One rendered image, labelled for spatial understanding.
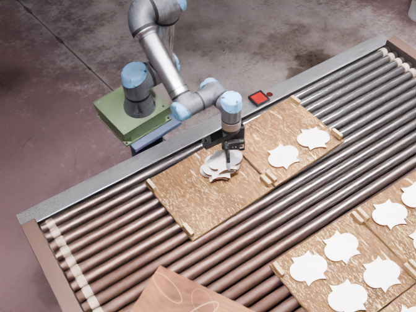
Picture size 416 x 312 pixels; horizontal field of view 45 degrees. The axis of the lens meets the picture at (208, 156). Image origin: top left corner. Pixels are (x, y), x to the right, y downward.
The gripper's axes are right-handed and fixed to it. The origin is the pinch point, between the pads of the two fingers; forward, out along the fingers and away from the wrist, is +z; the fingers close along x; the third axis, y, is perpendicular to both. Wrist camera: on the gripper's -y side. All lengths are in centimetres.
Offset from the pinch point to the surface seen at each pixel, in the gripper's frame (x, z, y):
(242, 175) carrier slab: -3.6, 8.0, 7.1
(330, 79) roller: 50, 10, 62
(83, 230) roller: -19, 10, -60
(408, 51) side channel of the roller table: 60, 7, 106
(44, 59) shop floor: 207, 103, -113
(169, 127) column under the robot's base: 35.1, 14.8, -20.9
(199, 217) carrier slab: -21.3, 7.9, -14.0
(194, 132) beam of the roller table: 25.6, 10.2, -10.0
